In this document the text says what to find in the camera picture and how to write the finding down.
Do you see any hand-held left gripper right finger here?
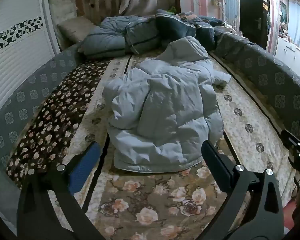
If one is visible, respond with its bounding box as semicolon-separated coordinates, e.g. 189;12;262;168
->
197;140;284;240

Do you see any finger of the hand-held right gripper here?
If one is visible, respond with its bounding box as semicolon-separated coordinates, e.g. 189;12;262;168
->
281;120;300;173

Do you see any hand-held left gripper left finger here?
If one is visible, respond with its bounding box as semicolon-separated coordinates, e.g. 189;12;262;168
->
16;141;102;240

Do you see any light blue puffer jacket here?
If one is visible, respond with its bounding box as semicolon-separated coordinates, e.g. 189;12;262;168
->
102;36;232;173

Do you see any dark brown floral blanket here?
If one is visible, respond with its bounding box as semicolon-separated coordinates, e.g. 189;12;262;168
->
5;60;113;188

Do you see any beige rose-print bed cover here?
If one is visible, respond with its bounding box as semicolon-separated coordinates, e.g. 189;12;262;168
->
72;47;298;240

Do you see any grey medallion bed sheet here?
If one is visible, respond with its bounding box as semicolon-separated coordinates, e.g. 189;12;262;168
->
0;32;300;170

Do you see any white cabinet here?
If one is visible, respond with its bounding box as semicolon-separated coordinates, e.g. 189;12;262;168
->
274;35;300;78

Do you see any white wardrobe sliding door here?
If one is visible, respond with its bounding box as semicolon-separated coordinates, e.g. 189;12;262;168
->
0;0;61;117

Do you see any grey-blue folded quilt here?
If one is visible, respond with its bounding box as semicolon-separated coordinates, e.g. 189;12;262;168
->
77;16;163;58

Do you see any beige pillow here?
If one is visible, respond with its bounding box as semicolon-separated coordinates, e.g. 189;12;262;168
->
56;16;98;43

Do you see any dark door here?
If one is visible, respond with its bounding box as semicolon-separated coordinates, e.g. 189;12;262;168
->
238;0;272;50

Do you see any dark blue quilt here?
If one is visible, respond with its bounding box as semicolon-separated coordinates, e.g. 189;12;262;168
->
155;9;223;52

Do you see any white framed window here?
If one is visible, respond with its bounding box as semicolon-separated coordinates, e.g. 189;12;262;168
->
220;0;240;30

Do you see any cream fuzzy cushion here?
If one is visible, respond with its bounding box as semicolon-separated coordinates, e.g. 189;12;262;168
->
47;0;77;23

